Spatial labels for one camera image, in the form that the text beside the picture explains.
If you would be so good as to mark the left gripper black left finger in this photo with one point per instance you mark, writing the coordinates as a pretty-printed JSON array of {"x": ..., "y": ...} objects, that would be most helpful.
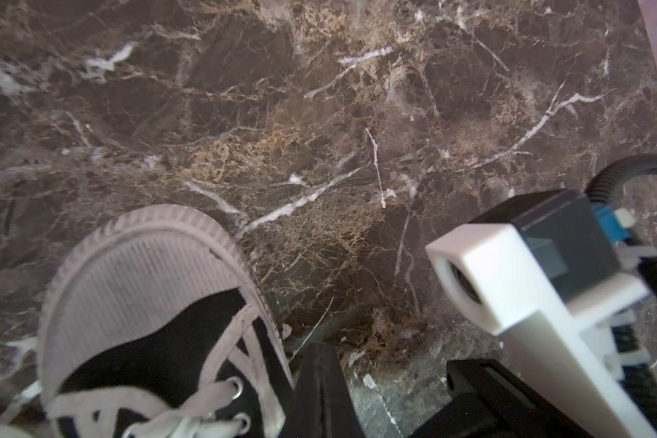
[{"x": 321, "y": 405}]

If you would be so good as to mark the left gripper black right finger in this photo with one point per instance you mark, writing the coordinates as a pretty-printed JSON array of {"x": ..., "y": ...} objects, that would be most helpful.
[{"x": 490, "y": 401}]

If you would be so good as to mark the white shoelace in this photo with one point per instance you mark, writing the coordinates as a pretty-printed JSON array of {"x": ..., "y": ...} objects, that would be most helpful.
[{"x": 215, "y": 369}]

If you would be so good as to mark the black white canvas sneaker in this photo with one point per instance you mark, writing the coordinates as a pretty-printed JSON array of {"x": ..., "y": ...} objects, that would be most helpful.
[{"x": 146, "y": 265}]

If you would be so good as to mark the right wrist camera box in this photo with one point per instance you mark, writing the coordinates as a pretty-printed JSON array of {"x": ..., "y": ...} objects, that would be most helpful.
[{"x": 542, "y": 273}]

